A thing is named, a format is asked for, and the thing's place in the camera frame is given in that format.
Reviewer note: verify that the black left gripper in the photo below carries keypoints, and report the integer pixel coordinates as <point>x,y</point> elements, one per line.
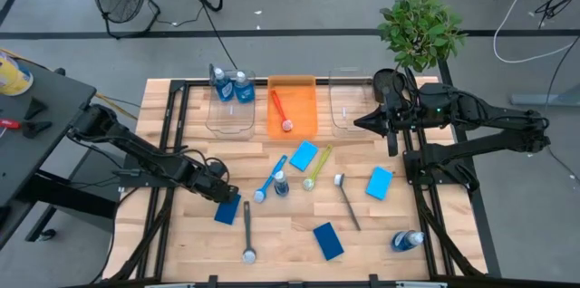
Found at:
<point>210,181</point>

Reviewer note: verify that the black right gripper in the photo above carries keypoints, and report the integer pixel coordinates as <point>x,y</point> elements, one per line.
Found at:
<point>396,116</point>

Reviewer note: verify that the dark blue sponge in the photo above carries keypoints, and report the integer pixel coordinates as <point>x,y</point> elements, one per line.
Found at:
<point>226,211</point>
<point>328,241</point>

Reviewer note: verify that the grey round dish brush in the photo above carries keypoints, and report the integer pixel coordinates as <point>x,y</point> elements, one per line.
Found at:
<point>248,229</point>

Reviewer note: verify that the blue dish brush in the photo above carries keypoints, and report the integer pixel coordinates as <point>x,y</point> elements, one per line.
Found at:
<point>270,179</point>

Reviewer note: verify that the blue dish soap bottle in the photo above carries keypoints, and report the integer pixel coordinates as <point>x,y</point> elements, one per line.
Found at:
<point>244,91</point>
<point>281,185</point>
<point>223,89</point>
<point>405,240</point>

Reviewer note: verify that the light blue sponge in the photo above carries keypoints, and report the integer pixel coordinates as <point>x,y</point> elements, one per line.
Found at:
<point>303,155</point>
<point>379,183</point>

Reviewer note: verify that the green dish brush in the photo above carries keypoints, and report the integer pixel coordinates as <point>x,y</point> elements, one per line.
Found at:
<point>317,168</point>

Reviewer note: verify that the red dish brush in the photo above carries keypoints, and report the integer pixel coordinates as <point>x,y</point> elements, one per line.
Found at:
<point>280,109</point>

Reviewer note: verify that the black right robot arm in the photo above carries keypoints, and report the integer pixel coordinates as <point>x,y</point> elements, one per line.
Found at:
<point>489,118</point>

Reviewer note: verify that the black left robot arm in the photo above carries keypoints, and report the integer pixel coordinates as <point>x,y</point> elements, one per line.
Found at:
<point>136,148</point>

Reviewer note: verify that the clear plastic bin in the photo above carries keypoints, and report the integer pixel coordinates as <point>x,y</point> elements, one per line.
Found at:
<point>229,122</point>
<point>346,98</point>

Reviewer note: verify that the orange plastic bin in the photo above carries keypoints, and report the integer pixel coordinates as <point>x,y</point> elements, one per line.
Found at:
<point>299,116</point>

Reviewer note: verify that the green potted plant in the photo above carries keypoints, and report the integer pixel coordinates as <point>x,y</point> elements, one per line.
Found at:
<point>421,30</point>

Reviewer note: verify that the grey desk foot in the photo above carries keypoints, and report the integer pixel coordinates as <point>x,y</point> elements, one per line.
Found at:
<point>544,99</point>

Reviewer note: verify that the black side desk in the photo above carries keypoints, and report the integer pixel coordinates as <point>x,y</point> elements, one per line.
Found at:
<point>45,156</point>

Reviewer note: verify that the black triangular plastic part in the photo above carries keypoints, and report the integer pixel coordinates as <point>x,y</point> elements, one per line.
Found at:
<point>34,129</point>
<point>34,109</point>

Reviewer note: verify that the yellow container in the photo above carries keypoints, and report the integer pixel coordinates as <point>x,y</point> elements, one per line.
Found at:
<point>13,77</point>

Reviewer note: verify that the black aluminium table frame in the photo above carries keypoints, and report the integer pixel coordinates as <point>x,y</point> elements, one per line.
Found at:
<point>322,82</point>

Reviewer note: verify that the black frame clamp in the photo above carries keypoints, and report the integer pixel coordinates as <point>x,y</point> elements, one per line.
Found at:
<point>372,280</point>
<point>212,280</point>

